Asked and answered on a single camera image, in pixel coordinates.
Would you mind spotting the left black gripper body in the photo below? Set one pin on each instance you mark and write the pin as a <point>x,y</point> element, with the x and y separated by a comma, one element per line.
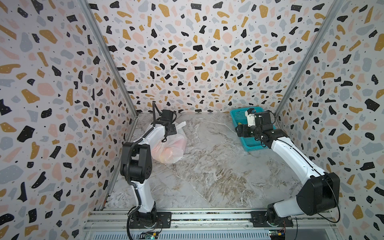
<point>172,130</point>

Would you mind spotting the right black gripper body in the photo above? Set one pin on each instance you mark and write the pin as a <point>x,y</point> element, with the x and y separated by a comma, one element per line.
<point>241,130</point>

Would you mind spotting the teal plastic basket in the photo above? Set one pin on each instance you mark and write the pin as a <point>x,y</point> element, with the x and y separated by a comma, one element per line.
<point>240,119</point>

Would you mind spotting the white plastic bag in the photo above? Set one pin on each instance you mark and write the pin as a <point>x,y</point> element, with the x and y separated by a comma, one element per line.
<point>173,149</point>

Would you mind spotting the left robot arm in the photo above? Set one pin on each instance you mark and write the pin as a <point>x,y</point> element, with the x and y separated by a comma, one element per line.
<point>136,164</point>

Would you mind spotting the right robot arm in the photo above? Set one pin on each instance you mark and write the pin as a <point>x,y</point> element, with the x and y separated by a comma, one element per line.
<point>320,190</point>

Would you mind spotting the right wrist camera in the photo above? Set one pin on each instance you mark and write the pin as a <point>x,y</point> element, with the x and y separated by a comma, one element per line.
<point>250,115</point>

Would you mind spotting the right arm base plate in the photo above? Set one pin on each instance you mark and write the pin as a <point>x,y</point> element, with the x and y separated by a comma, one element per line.
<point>264,219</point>

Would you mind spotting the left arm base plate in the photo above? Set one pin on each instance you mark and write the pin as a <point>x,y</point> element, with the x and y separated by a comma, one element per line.
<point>159,220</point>

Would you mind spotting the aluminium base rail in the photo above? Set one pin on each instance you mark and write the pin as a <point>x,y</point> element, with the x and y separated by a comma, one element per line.
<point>208,224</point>

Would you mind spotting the left aluminium corner post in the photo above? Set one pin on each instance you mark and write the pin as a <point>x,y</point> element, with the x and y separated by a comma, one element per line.
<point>84,5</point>

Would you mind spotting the aluminium corner post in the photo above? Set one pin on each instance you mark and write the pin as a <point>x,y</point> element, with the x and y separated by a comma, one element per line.
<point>331,14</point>
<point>84,5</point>

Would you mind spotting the right aluminium corner post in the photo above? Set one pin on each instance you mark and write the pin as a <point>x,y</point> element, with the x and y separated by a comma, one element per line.
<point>331,14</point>

